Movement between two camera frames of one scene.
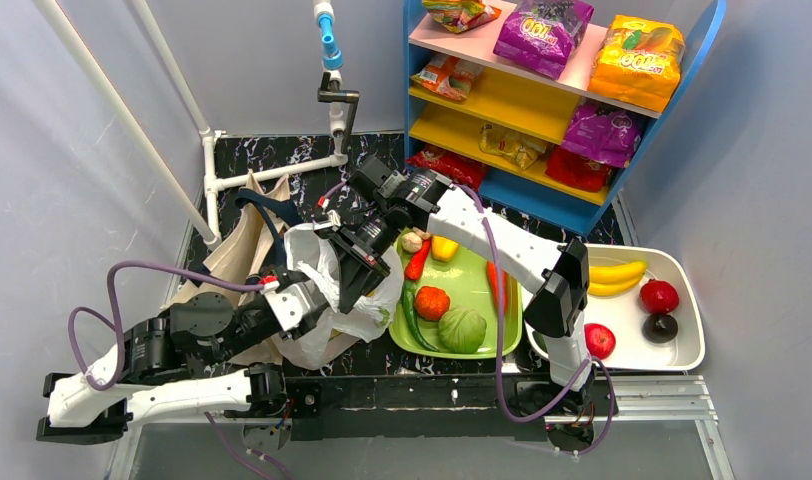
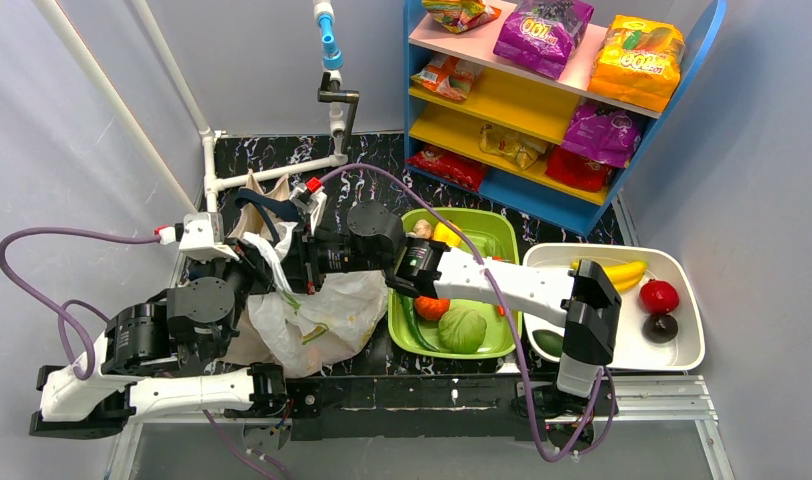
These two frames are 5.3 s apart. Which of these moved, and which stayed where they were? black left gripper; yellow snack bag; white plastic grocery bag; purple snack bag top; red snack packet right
Moved: black left gripper; white plastic grocery bag
Stayed: purple snack bag top; yellow snack bag; red snack packet right
